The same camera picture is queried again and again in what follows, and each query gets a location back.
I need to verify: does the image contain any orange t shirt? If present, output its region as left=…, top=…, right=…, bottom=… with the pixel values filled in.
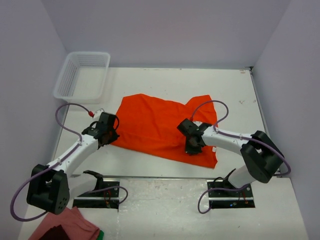
left=113, top=93, right=218, bottom=169

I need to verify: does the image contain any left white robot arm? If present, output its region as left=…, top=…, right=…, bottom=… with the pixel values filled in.
left=26, top=112, right=120, bottom=215

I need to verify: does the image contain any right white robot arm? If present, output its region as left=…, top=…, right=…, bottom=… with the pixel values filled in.
left=177, top=118, right=285, bottom=197

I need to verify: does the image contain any white plastic basket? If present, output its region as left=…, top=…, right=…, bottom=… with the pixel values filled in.
left=53, top=51, right=111, bottom=104

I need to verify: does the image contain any pink folded t shirt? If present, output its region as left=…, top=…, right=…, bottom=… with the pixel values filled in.
left=29, top=206, right=101, bottom=240

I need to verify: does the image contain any green folded t shirt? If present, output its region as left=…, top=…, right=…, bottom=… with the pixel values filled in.
left=96, top=230, right=105, bottom=240

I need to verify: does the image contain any dark maroon folded t shirt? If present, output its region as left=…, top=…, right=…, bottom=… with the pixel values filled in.
left=39, top=225, right=70, bottom=240

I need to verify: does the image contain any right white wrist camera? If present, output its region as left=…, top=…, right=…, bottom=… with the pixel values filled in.
left=189, top=117, right=202, bottom=126

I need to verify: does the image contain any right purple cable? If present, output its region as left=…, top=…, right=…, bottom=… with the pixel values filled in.
left=197, top=100, right=292, bottom=215

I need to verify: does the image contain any purple cable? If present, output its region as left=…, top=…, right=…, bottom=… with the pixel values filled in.
left=9, top=102, right=129, bottom=222
left=197, top=100, right=292, bottom=215

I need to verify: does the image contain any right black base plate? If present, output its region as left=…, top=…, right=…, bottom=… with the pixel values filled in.
left=208, top=184, right=256, bottom=209

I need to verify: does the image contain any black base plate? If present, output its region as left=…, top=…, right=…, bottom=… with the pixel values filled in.
left=72, top=187, right=120, bottom=210
left=208, top=184, right=256, bottom=209

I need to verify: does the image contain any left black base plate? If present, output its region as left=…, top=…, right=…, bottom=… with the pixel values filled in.
left=72, top=187, right=120, bottom=210

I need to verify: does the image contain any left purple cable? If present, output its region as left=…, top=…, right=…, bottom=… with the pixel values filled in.
left=9, top=102, right=129, bottom=222

